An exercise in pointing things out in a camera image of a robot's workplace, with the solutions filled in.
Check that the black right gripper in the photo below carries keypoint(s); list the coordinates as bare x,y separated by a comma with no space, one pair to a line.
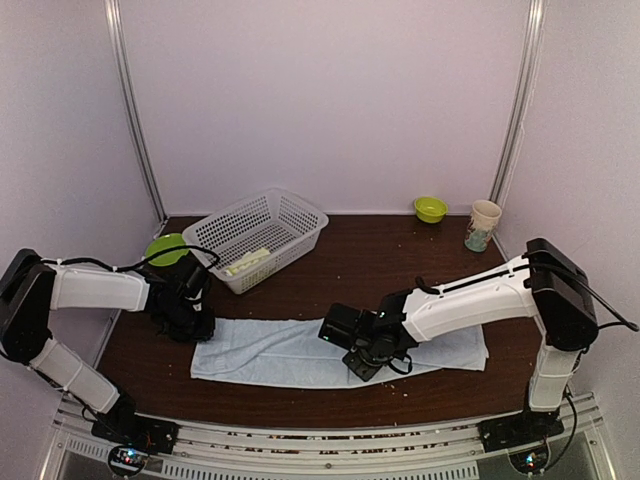
363,371

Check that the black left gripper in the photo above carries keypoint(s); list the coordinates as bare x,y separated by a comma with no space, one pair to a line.
202,333

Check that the green patterned white towel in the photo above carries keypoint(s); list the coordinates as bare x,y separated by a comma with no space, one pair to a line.
246,261

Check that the light blue towel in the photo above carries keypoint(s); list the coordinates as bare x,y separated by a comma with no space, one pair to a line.
289,354

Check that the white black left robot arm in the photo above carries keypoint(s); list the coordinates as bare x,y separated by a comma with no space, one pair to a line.
32,287

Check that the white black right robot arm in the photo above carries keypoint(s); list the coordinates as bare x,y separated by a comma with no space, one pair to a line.
542,284

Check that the green plate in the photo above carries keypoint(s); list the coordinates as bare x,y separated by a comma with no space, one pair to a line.
166,250

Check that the white perforated plastic basket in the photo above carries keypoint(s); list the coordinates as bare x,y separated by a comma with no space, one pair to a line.
275,219

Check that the small green bowl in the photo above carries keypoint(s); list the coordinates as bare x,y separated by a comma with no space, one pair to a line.
430,210

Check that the left circuit board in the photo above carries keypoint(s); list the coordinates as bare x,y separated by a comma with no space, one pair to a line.
125,460

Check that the circuit board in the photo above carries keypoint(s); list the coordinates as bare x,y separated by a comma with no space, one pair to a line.
530,461
125,460

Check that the floral ceramic cup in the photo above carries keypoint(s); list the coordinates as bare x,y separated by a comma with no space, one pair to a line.
483,221

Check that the right circuit board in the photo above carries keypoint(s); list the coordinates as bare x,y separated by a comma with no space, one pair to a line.
530,461

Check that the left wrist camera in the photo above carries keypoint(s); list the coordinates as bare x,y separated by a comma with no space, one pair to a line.
188,279

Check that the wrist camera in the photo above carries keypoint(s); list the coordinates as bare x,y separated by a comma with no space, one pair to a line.
188,279
343,325

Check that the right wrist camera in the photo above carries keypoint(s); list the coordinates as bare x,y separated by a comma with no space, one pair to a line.
343,325

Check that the left aluminium corner post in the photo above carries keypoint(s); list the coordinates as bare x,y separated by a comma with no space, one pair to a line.
117,38

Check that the aluminium corner post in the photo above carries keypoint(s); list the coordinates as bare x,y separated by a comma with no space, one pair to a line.
117,38
522,97

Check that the right aluminium corner post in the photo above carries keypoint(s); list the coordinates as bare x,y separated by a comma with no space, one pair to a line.
522,97

